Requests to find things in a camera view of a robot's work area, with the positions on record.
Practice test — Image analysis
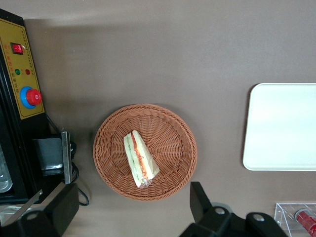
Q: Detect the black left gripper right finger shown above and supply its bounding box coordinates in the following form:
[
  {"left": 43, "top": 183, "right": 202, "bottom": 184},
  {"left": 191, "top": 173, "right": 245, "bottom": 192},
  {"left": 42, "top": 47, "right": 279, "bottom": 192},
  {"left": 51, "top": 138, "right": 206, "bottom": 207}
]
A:
[{"left": 179, "top": 181, "right": 289, "bottom": 237}]

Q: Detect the white plastic tray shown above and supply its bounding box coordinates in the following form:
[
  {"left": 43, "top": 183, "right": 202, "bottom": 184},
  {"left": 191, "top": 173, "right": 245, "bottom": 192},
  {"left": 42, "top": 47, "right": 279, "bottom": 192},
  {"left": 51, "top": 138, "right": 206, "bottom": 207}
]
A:
[{"left": 242, "top": 83, "right": 316, "bottom": 171}]

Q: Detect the red can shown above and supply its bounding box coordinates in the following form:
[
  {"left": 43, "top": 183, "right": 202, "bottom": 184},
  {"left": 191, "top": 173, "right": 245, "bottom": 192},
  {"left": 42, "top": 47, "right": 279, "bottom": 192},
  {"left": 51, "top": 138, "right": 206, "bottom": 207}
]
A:
[{"left": 294, "top": 208, "right": 316, "bottom": 233}]

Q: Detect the silver foil container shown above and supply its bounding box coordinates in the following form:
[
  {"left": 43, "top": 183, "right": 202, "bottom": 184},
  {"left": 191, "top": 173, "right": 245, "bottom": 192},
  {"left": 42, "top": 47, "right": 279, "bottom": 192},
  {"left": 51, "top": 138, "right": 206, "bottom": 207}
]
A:
[{"left": 0, "top": 145, "right": 13, "bottom": 194}]

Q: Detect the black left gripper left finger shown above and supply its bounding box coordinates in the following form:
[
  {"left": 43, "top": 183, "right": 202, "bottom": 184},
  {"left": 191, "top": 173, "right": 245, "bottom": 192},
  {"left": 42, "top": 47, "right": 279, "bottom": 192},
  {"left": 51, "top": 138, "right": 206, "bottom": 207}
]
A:
[{"left": 0, "top": 182, "right": 80, "bottom": 237}]

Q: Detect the red emergency stop button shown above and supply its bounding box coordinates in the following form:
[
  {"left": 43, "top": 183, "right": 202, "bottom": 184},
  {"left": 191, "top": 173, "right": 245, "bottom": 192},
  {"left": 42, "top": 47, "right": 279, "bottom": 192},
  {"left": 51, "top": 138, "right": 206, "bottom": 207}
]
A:
[{"left": 20, "top": 85, "right": 42, "bottom": 109}]

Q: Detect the clear acrylic box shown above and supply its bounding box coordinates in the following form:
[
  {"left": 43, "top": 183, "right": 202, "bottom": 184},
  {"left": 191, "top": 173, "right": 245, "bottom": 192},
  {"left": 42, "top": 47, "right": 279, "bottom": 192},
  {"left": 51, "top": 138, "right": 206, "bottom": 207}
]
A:
[{"left": 274, "top": 202, "right": 316, "bottom": 233}]

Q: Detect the brown wicker basket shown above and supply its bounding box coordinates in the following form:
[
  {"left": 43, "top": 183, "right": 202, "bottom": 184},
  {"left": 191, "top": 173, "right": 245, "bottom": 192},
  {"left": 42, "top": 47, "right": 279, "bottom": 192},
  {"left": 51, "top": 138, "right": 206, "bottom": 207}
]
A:
[{"left": 93, "top": 104, "right": 198, "bottom": 201}]

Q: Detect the plastic sandwich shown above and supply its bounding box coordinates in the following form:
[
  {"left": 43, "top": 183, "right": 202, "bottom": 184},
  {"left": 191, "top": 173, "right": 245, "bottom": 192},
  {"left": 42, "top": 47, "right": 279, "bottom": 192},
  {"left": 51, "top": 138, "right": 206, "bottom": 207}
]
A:
[{"left": 123, "top": 130, "right": 160, "bottom": 189}]

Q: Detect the red rocker power switch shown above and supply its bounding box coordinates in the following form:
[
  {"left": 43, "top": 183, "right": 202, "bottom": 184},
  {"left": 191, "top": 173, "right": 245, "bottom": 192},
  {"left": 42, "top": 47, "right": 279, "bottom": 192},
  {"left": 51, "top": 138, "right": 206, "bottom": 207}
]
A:
[{"left": 10, "top": 42, "right": 24, "bottom": 55}]

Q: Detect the black sealing machine yellow panel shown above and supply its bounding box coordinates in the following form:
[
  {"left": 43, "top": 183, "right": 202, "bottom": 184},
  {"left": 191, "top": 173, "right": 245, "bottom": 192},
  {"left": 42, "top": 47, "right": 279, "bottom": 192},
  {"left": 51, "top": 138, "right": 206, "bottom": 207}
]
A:
[{"left": 0, "top": 8, "right": 75, "bottom": 227}]

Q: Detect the silver metal bracket plate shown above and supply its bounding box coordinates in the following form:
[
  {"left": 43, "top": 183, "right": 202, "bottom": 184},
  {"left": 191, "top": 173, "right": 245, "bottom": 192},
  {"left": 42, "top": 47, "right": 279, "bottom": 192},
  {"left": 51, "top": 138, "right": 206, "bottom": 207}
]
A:
[{"left": 61, "top": 131, "right": 74, "bottom": 185}]

